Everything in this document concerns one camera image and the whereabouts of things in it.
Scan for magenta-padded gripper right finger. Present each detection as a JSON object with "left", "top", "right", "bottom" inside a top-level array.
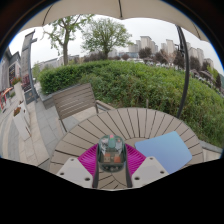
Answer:
[{"left": 123, "top": 143, "right": 170, "bottom": 189}]

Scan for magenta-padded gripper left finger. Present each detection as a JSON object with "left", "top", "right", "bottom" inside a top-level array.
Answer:
[{"left": 56, "top": 143, "right": 100, "bottom": 190}]

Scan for transparent green computer mouse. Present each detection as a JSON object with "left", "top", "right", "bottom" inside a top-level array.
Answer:
[{"left": 97, "top": 133, "right": 127, "bottom": 173}]

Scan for blue rectangular mouse pad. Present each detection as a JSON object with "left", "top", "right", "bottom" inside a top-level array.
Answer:
[{"left": 134, "top": 130, "right": 194, "bottom": 175}]

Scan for grey slatted outdoor chair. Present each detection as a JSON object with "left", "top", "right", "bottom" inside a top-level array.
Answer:
[{"left": 51, "top": 82, "right": 115, "bottom": 133}]

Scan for white planter box with flowers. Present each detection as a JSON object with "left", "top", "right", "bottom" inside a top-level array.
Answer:
[{"left": 12, "top": 105, "right": 32, "bottom": 141}]

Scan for green trimmed hedge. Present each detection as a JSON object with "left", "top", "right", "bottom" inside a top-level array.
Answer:
[{"left": 37, "top": 59, "right": 224, "bottom": 150}]

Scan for dark curved umbrella pole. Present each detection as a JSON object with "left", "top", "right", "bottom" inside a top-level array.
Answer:
[{"left": 175, "top": 24, "right": 191, "bottom": 120}]

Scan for tall grey sign pillar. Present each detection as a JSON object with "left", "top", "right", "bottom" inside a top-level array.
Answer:
[{"left": 20, "top": 29, "right": 40, "bottom": 105}]

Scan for distant apartment buildings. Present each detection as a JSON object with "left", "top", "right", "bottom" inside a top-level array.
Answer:
[{"left": 127, "top": 35, "right": 215, "bottom": 70}]

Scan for thin-crowned tree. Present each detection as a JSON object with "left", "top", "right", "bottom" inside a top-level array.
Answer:
[{"left": 42, "top": 13, "right": 95, "bottom": 67}]

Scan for round-crowned leafy tree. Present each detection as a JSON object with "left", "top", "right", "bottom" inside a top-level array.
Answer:
[{"left": 81, "top": 17, "right": 134, "bottom": 61}]

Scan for beige patio umbrella canopy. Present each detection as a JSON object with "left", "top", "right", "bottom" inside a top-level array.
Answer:
[{"left": 19, "top": 0, "right": 210, "bottom": 43}]

